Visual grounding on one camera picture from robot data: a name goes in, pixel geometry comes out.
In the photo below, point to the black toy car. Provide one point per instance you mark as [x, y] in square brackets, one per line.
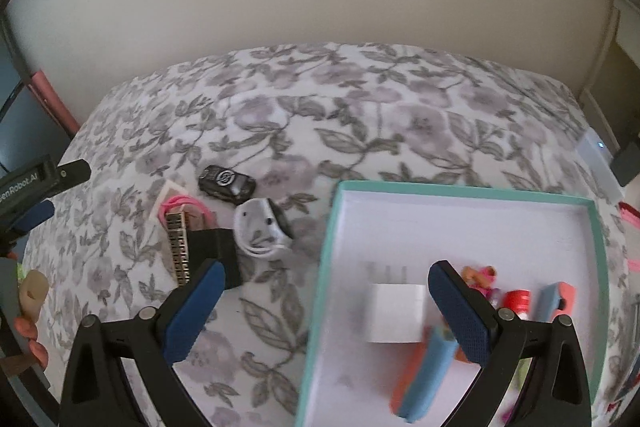
[225, 182]

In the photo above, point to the orange toy figure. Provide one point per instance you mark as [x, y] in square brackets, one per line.
[477, 277]

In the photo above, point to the white power strip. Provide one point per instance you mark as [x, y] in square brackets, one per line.
[597, 162]

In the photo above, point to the floral blanket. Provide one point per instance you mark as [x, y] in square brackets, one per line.
[350, 117]

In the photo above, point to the pink smartwatch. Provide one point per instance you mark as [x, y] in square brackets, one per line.
[175, 203]

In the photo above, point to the blue orange toy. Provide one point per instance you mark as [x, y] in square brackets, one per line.
[425, 382]

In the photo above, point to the pink white crocheted mat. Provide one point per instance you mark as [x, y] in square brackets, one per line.
[631, 213]

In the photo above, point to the red pink toy figure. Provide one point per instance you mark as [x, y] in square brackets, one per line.
[517, 299]

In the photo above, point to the white charger plug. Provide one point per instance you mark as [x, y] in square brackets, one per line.
[395, 312]

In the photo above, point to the black power adapter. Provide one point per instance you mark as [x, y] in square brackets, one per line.
[629, 164]

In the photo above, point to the teal-rimmed white box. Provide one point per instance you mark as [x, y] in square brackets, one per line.
[380, 232]

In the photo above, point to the white wooden furniture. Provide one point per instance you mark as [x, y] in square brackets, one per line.
[625, 22]

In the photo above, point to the person's left hand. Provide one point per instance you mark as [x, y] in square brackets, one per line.
[32, 302]

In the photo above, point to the black charger block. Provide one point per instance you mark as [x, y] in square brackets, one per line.
[215, 252]

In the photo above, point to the pink board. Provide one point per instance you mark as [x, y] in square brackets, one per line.
[50, 99]

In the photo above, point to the gold patterned box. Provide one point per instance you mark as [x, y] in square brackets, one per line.
[179, 252]

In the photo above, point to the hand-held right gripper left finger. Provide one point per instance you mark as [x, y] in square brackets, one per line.
[192, 312]

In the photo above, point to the dark blue furniture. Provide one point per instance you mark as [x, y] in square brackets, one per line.
[25, 127]

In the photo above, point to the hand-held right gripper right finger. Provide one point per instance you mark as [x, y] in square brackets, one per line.
[460, 312]

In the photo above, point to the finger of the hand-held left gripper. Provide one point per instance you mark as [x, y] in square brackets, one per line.
[75, 170]
[32, 214]

